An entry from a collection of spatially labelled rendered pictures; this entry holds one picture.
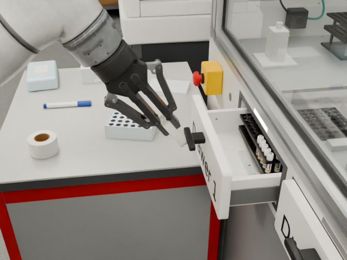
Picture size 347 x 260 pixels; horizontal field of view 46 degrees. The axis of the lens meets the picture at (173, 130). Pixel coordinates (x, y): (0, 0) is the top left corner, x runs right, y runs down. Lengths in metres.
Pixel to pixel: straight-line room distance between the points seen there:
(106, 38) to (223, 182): 0.30
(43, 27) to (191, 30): 0.99
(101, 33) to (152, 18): 0.89
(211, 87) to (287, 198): 0.50
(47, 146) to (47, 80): 0.37
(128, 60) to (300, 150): 0.31
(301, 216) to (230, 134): 0.37
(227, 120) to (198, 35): 0.69
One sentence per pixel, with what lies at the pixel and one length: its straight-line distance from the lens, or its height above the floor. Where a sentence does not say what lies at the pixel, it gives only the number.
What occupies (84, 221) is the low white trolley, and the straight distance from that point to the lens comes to 1.09.
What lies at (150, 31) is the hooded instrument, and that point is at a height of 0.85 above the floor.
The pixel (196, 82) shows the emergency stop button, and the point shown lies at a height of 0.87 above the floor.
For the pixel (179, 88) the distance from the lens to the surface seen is 1.28.
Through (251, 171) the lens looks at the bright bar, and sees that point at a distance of 0.83.
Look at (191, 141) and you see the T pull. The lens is 0.79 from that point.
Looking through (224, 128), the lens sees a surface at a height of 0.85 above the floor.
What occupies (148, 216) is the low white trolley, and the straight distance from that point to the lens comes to 1.09.
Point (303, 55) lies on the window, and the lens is 0.68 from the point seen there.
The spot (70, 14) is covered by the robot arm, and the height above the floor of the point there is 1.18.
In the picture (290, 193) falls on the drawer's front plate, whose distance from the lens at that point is 0.67.
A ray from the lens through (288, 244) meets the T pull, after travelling 0.62.
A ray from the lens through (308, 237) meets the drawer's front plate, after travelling 0.64.
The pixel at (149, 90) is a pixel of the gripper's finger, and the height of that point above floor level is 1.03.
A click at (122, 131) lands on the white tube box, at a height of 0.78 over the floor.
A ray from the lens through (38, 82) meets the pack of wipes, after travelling 1.36.
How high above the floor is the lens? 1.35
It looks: 32 degrees down
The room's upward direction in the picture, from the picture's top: straight up
